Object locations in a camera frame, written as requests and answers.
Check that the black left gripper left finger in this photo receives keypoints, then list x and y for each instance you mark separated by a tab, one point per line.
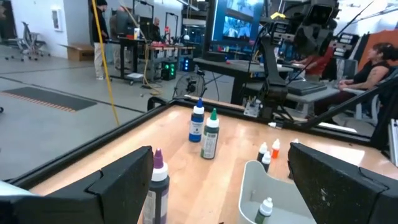
124	186

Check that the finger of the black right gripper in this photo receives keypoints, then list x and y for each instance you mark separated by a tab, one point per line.
345	45
281	31

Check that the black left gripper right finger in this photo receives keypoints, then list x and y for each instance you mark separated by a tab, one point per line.
335	193

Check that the large purple-capped colouring bottle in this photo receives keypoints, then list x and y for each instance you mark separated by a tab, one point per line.
161	193

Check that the small green dropper bottle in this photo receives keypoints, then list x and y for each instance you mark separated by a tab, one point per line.
263	213

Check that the large blue-capped colouring bottle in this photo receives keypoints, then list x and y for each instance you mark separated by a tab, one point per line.
196	127

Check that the large green-capped colouring bottle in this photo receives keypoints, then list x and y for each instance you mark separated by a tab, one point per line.
210	140

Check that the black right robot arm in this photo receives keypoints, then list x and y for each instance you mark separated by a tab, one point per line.
273	90

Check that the person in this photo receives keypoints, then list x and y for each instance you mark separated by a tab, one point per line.
317	62
373	70
99	31
155	29
113	49

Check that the large display screen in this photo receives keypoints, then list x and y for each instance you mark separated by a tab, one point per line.
237	21

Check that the black keyboard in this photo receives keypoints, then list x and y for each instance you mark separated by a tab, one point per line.
306	87

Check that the silver aluminium extrusion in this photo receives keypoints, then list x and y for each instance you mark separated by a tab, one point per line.
394	141

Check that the computer tower blue lights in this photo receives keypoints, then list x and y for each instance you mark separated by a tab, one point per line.
186	63

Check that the black floor fan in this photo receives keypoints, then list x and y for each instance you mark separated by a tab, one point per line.
190	84

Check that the wooden workbench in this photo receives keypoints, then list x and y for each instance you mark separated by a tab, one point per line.
171	48

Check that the dark floor mat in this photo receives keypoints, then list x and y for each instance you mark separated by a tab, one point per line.
49	98

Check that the computer tower green lights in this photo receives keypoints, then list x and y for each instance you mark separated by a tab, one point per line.
168	70

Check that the brown cardboard box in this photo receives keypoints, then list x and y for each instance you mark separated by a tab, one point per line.
79	51

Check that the black standing desk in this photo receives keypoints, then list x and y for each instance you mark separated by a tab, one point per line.
130	40

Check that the grey office chair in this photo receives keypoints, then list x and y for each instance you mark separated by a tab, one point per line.
29	40

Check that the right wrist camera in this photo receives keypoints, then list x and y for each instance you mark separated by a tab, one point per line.
323	11

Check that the black aluminium table frame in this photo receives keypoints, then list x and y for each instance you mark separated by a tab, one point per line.
93	143

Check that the white wall panel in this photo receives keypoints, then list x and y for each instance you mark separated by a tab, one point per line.
56	19

